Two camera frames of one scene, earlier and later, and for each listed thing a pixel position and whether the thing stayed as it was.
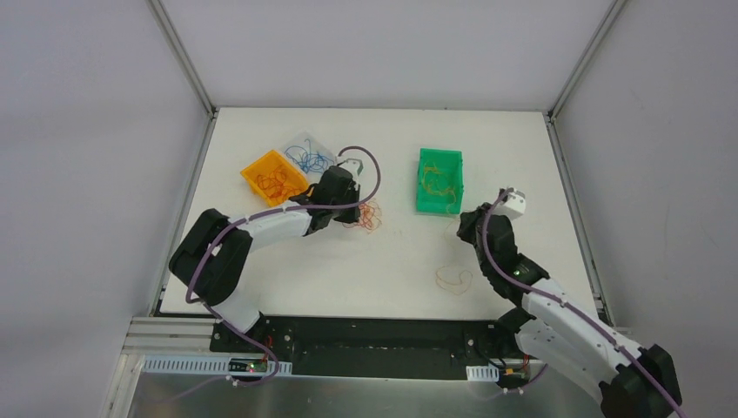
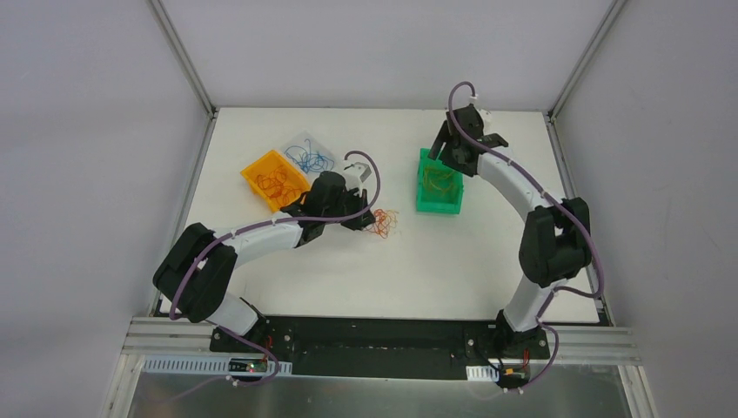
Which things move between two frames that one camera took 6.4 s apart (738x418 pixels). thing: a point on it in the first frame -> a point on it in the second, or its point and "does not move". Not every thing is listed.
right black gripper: [472, 221] -> [452, 149]
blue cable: [309, 159] does not move
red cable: [275, 184] does not move
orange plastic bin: [274, 178] does not move
